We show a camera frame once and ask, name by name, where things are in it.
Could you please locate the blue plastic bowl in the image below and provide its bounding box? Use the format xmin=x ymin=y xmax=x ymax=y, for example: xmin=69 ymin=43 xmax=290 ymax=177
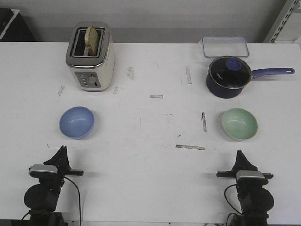
xmin=59 ymin=106 xmax=95 ymax=139

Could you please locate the clear plastic food container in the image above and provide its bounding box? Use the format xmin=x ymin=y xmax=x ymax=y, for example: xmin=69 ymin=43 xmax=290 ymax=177
xmin=199 ymin=36 xmax=249 ymax=58

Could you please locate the toast slice in toaster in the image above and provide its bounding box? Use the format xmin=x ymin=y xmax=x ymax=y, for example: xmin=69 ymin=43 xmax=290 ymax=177
xmin=85 ymin=26 xmax=99 ymax=56

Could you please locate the glass saucepan lid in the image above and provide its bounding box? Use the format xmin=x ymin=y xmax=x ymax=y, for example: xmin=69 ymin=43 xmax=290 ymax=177
xmin=209 ymin=56 xmax=252 ymax=89

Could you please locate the dark blue saucepan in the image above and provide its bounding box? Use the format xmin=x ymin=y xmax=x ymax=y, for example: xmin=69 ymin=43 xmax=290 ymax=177
xmin=206 ymin=68 xmax=295 ymax=99

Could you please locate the green plastic bowl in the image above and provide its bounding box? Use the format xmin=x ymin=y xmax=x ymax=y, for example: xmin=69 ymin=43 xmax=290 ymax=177
xmin=221 ymin=108 xmax=258 ymax=141

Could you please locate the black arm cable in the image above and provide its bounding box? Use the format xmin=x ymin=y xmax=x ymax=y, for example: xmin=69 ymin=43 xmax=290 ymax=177
xmin=224 ymin=184 xmax=243 ymax=224
xmin=63 ymin=177 xmax=82 ymax=224

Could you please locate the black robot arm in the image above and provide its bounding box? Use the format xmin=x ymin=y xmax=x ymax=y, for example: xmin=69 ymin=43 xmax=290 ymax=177
xmin=19 ymin=145 xmax=84 ymax=226
xmin=216 ymin=150 xmax=274 ymax=226

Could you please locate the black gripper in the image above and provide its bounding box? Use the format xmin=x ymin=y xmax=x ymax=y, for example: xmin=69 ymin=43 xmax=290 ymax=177
xmin=43 ymin=146 xmax=84 ymax=183
xmin=216 ymin=150 xmax=273 ymax=181

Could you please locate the white metal shelf rail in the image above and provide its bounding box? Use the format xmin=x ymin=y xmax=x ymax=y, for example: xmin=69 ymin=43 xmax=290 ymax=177
xmin=263 ymin=0 xmax=301 ymax=45

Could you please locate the cream two-slot toaster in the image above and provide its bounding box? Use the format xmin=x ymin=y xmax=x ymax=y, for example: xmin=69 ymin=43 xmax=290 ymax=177
xmin=66 ymin=21 xmax=115 ymax=91

